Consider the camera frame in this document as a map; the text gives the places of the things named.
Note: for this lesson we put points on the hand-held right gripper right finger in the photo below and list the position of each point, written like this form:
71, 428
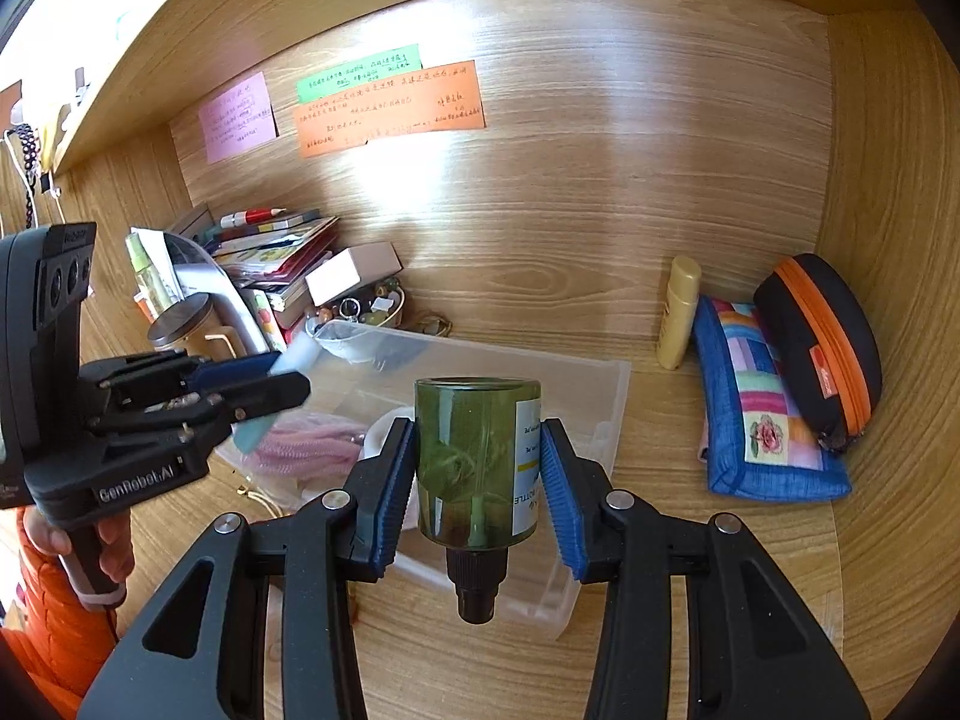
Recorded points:
559, 495

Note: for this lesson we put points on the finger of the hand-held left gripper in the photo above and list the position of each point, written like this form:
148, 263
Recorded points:
262, 394
232, 371

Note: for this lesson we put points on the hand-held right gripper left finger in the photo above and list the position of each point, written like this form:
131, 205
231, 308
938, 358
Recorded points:
390, 495

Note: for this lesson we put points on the mint green tube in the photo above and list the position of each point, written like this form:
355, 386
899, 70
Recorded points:
251, 435

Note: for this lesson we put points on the frosted cream jar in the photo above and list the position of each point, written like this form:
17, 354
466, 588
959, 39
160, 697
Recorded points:
386, 435

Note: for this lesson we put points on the pink ruffled cloth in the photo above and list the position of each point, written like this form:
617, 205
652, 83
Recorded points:
307, 450

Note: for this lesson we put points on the green spray bottle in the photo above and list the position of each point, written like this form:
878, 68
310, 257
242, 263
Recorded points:
465, 465

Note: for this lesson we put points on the clear plastic storage bin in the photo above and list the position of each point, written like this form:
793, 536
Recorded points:
570, 405

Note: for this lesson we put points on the person's left forearm orange sleeve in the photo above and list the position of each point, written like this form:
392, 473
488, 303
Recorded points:
52, 615

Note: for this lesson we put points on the wooden desktop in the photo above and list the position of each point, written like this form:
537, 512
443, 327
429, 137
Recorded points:
675, 540

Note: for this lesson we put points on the person's left hand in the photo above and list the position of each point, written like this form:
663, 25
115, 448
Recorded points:
116, 547

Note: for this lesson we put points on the brown mug with lid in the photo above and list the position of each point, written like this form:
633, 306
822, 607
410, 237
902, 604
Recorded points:
184, 326

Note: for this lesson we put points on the silver metal stand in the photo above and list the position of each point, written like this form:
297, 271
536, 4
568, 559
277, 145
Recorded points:
217, 277

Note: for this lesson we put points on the orange tube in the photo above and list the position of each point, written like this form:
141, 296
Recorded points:
142, 307

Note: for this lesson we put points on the stack of books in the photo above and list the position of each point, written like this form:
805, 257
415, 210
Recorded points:
277, 255

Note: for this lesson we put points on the slim light green bottle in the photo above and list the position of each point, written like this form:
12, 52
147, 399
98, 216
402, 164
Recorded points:
146, 277

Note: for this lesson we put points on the clear glass bowl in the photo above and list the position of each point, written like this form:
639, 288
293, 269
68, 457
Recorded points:
367, 307

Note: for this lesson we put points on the white paper note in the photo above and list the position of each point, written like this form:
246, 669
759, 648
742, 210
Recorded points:
161, 247

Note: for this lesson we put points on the white cardboard box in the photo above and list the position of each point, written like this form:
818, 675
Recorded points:
352, 270

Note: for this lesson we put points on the pink wallet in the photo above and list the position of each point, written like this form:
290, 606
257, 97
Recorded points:
703, 444

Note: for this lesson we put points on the red white pen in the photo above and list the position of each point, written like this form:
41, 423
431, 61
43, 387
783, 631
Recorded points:
251, 216

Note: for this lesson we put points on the yellow tube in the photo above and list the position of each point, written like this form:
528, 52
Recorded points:
677, 315

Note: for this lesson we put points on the blue patchwork pouch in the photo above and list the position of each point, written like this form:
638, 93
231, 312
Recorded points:
757, 405

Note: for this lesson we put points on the pink paper note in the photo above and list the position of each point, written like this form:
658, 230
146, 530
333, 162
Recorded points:
236, 118

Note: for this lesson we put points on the orange paper note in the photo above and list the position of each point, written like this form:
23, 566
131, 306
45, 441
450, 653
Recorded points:
390, 116

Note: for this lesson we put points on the black case orange zip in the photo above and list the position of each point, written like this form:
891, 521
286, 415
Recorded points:
817, 337

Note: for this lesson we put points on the green paper note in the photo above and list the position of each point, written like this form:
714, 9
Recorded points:
360, 75

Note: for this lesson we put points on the wooden shelf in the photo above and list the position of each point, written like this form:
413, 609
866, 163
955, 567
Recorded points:
225, 22

